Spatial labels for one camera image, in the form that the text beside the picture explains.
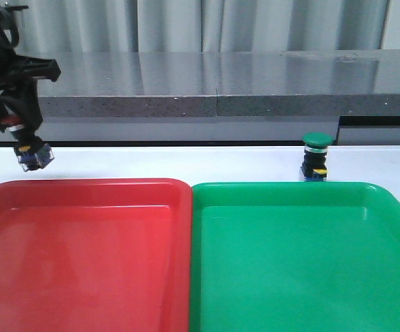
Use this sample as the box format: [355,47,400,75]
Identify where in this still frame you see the grey stone counter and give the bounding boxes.
[38,50,400,146]

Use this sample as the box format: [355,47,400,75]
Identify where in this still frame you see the red plastic tray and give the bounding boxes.
[0,179,192,331]

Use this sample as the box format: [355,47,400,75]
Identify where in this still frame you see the red mushroom push button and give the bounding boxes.
[1,114,55,172]

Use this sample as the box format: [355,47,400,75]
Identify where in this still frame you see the green mushroom push button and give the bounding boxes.
[299,132,334,182]

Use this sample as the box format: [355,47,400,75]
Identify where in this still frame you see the grey pleated curtain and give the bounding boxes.
[15,1,389,53]

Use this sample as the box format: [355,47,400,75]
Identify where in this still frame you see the green plastic tray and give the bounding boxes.
[189,182,400,331]

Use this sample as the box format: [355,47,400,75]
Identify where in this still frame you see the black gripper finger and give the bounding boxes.
[0,82,43,140]
[4,55,61,86]

